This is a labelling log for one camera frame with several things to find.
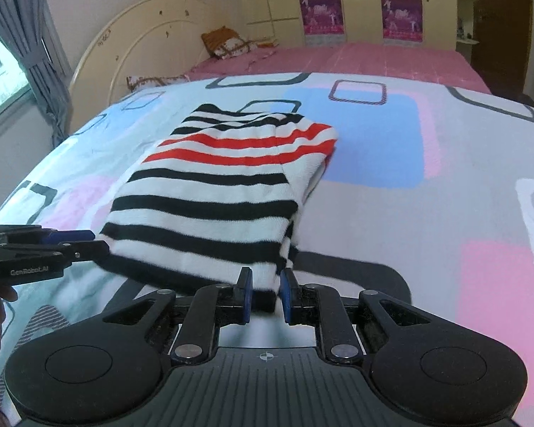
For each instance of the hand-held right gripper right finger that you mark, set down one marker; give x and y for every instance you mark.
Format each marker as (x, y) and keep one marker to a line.
(285, 298)

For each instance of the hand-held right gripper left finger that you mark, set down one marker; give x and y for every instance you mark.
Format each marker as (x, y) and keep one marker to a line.
(248, 296)

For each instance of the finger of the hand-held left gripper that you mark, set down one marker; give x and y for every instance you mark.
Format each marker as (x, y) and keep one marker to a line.
(71, 235)
(89, 249)

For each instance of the white black red striped garment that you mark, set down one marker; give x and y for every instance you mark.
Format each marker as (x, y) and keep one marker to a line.
(204, 195)

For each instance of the printed blanket with squares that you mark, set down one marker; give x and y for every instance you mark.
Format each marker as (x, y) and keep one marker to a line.
(427, 213)

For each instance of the window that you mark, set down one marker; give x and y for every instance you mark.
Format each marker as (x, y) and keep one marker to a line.
(2, 80)

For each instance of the grey curtain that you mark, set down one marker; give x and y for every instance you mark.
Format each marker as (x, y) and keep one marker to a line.
(40, 62)

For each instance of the flat floral pillow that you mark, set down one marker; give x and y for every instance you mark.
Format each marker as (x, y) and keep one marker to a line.
(158, 81)

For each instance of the cream rounded headboard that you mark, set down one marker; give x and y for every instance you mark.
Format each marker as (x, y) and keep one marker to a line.
(129, 40)

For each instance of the orange patterned pillow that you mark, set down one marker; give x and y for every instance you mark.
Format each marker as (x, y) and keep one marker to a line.
(224, 42)

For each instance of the pink bed sheet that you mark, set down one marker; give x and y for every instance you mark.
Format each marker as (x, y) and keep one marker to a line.
(360, 60)

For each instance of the cream wardrobe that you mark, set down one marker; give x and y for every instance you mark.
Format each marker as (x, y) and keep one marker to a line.
(360, 9)

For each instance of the brown wooden door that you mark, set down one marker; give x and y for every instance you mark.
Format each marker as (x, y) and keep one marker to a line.
(500, 31)

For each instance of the purple wall poster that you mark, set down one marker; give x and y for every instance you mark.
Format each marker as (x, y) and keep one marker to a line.
(321, 13)
(402, 14)

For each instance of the cream wall shelf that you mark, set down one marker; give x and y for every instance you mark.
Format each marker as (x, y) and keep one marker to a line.
(466, 9)

